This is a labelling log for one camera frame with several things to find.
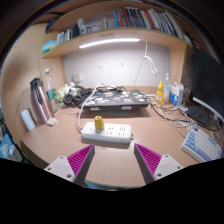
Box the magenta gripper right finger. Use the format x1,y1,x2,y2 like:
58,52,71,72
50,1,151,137
134,143,183,184

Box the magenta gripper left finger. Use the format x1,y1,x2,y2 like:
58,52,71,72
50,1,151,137
45,144,95,186

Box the yellow charger plug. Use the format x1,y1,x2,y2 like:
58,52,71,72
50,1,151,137
95,116,104,130

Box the white power strip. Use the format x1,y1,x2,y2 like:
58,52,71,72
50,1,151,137
81,122,132,144

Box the blue and white keyboard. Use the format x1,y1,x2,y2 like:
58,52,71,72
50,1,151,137
181,127,222,163

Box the black headphones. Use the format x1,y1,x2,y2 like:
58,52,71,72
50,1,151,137
63,85,92,107

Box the black laptop with stickers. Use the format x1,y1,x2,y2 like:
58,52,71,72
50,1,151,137
79,90,148,110

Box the yellow liquid bottle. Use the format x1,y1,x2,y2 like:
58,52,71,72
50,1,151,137
155,81,164,104

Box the pink metal thermos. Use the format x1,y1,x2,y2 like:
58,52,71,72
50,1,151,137
30,78,54,125

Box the white cylinder roll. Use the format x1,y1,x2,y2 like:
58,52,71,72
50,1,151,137
21,109,35,131

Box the clear bottle behind yellow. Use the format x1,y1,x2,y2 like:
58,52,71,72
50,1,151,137
164,73,171,102

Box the clear plastic water bottle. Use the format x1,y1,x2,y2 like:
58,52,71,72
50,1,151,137
44,69,59,113

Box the black computer monitor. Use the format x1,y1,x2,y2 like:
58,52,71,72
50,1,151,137
192,47,224,123

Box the LED light bar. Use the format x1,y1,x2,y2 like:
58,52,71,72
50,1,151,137
79,38,140,49

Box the row of books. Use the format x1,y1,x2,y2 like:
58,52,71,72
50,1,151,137
113,7,184,39

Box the white charger cable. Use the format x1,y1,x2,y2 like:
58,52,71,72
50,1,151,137
77,81,102,131

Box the hanging white cable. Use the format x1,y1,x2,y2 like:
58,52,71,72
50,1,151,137
133,39,160,86

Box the wooden wall shelf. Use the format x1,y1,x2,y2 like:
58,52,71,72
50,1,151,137
40,0,188,94

